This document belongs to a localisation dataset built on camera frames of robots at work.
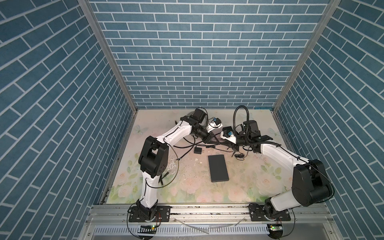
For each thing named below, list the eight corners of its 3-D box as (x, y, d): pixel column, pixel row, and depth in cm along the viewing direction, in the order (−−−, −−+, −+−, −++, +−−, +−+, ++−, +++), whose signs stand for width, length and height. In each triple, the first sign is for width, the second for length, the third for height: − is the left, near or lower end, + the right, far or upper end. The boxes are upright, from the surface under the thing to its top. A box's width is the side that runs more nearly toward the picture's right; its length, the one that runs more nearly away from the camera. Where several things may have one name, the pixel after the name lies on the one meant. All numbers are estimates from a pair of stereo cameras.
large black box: (211, 182, 86) (211, 181, 84) (208, 157, 96) (208, 155, 94) (228, 180, 86) (229, 179, 85) (223, 156, 96) (224, 154, 95)
